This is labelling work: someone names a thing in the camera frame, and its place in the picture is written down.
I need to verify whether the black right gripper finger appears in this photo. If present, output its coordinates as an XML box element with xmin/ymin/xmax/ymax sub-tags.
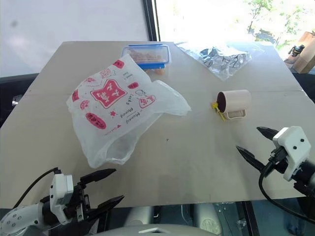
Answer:
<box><xmin>235</xmin><ymin>145</ymin><xmax>266</xmax><ymax>173</ymax></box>
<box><xmin>256</xmin><ymin>126</ymin><xmax>279</xmax><ymax>141</ymax></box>

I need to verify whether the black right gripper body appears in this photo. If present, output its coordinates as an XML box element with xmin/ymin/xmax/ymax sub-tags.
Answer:
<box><xmin>263</xmin><ymin>145</ymin><xmax>289</xmax><ymax>176</ymax></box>

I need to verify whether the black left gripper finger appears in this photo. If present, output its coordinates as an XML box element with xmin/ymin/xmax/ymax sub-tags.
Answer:
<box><xmin>79</xmin><ymin>168</ymin><xmax>117</xmax><ymax>185</ymax></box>
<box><xmin>88</xmin><ymin>195</ymin><xmax>125</xmax><ymax>222</ymax></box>

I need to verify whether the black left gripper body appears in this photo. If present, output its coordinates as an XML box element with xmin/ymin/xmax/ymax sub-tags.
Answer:
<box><xmin>64</xmin><ymin>183</ymin><xmax>93</xmax><ymax>224</ymax></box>

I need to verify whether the beige plastic mug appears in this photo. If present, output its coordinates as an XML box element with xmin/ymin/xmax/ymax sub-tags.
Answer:
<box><xmin>217</xmin><ymin>89</ymin><xmax>252</xmax><ymax>120</ymax></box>

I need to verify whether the small yellow plastic clip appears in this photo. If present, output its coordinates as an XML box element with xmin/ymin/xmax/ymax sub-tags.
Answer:
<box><xmin>211</xmin><ymin>101</ymin><xmax>226</xmax><ymax>121</ymax></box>

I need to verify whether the black table leg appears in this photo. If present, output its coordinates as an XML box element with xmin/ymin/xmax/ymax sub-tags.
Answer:
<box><xmin>241</xmin><ymin>201</ymin><xmax>260</xmax><ymax>236</ymax></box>

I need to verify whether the white plastic bag red print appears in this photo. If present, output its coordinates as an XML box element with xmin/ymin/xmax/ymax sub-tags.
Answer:
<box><xmin>65</xmin><ymin>53</ymin><xmax>192</xmax><ymax>169</ymax></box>

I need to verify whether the clear plastic bag black print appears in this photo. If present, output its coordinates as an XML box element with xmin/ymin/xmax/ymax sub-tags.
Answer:
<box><xmin>174</xmin><ymin>40</ymin><xmax>265</xmax><ymax>81</ymax></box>

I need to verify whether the small black device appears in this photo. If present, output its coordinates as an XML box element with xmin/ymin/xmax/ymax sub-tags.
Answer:
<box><xmin>287</xmin><ymin>44</ymin><xmax>306</xmax><ymax>59</ymax></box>

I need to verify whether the brown cardboard box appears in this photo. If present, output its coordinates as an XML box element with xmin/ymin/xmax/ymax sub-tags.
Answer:
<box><xmin>293</xmin><ymin>31</ymin><xmax>315</xmax><ymax>74</ymax></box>

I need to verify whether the black furniture edge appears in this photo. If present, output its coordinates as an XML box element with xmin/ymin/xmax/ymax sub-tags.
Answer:
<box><xmin>0</xmin><ymin>73</ymin><xmax>40</xmax><ymax>129</ymax></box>

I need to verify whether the clear container blue lid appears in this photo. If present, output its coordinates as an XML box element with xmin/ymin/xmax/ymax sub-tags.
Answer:
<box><xmin>121</xmin><ymin>44</ymin><xmax>171</xmax><ymax>71</ymax></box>

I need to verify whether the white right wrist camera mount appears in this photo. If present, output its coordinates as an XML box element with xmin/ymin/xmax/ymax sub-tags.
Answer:
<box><xmin>272</xmin><ymin>126</ymin><xmax>312</xmax><ymax>182</ymax></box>

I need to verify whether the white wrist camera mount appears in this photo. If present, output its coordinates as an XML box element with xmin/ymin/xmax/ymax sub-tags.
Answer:
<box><xmin>48</xmin><ymin>173</ymin><xmax>74</xmax><ymax>223</ymax></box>
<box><xmin>272</xmin><ymin>126</ymin><xmax>312</xmax><ymax>182</ymax></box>

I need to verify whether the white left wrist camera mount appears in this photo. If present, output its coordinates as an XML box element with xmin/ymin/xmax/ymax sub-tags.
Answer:
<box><xmin>48</xmin><ymin>173</ymin><xmax>74</xmax><ymax>223</ymax></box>

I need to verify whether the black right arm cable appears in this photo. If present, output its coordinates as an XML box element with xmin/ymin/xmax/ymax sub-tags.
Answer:
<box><xmin>258</xmin><ymin>159</ymin><xmax>315</xmax><ymax>226</ymax></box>

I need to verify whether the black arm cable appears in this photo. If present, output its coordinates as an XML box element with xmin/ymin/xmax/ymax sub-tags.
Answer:
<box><xmin>258</xmin><ymin>159</ymin><xmax>315</xmax><ymax>226</ymax></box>
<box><xmin>12</xmin><ymin>167</ymin><xmax>61</xmax><ymax>209</ymax></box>

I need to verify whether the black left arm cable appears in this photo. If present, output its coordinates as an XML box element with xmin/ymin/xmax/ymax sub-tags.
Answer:
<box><xmin>12</xmin><ymin>167</ymin><xmax>61</xmax><ymax>209</ymax></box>

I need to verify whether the black window post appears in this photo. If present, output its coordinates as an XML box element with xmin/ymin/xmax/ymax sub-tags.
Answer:
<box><xmin>142</xmin><ymin>0</ymin><xmax>160</xmax><ymax>42</ymax></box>

